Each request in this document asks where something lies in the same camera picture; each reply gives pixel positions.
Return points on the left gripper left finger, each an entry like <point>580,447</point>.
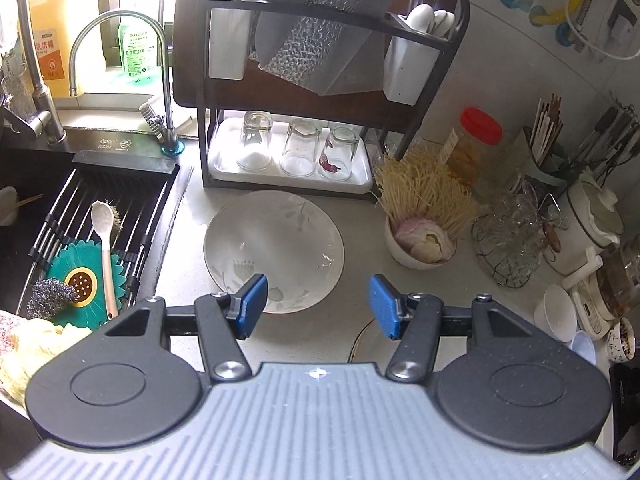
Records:
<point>222,320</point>

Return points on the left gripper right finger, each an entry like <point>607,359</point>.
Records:
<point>414,320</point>

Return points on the white plate front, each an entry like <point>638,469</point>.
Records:
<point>372,346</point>

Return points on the white plate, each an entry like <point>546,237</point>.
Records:
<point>372,346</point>
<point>289,239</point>

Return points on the patterned bowl with beans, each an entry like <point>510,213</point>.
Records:
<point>620,346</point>

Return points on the light blue bowl right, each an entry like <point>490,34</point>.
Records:
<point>583,345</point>

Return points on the bowl with garlic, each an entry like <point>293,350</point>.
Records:
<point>419,244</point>

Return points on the glass health pot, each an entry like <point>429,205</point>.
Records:
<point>606,287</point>

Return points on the white small bowl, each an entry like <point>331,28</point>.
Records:
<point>555,314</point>

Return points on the white plate rear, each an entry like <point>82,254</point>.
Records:
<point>289,239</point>

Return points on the bundle of dry noodles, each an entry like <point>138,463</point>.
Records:
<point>419,186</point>

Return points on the green sunflower mat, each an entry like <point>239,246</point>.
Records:
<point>79,266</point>

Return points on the black roll-up sink rack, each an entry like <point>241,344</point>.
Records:
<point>136,187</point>

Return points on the white ceramic spoon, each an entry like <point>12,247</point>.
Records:
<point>103,220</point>

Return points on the left upturned glass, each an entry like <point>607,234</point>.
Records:
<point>255,153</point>

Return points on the upturned glass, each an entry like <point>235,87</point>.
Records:
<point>255,153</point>
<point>300,148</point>
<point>336,157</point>

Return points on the white rack tray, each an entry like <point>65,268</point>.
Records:
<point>225,147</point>

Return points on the white electric kettle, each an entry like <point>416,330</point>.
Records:
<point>589,219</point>

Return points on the right upturned glass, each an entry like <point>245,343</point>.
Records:
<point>336,157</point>

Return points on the middle upturned glass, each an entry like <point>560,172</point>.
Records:
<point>300,148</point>

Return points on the steel wool scrubber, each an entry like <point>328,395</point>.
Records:
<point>49,298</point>

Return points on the red lid glass jar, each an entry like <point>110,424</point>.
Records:
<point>470,145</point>

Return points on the yellow knitted cloth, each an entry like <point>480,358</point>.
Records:
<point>26,345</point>

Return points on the chopstick holder with chopsticks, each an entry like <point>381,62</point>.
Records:
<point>540,138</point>

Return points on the wooden ladle in sink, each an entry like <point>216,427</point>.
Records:
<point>10,203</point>

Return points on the white cutlery holder right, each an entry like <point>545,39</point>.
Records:
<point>407,67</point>

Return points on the white cutlery holder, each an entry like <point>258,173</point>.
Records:
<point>407,67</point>
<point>229,41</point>

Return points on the tall steel faucet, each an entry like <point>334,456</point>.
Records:
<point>46,119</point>

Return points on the textured glass cutting board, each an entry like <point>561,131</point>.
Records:
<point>313,53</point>

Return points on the white cutlery holder left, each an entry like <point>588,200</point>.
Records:
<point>229,41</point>

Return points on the green detergent bottle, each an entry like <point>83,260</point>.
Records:
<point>138,50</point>

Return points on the black dish rack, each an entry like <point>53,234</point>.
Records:
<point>298,94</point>

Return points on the yellow detergent bottle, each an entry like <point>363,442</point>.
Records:
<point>55,26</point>

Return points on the wire basket with glassware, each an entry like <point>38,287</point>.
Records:
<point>508,237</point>

